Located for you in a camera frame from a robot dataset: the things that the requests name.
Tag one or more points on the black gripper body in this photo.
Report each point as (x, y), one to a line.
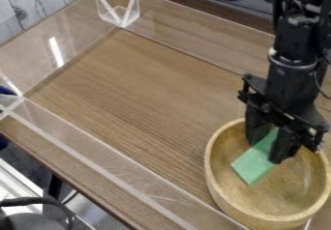
(284, 95)

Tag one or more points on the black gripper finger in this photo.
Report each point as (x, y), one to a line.
(286, 145)
(258, 126)

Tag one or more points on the green rectangular block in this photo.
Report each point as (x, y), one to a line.
(252, 164)

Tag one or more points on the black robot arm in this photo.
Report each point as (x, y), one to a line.
(302, 24)

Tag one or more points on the brown wooden bowl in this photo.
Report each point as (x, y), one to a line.
(284, 199)

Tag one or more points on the black table leg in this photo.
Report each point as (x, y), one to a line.
(55, 187)

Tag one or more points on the black metal clamp plate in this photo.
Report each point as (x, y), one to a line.
(65, 217)

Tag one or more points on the clear acrylic corner bracket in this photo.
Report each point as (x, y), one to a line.
(120, 16)

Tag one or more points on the clear acrylic front wall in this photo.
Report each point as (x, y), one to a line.
(125, 141)

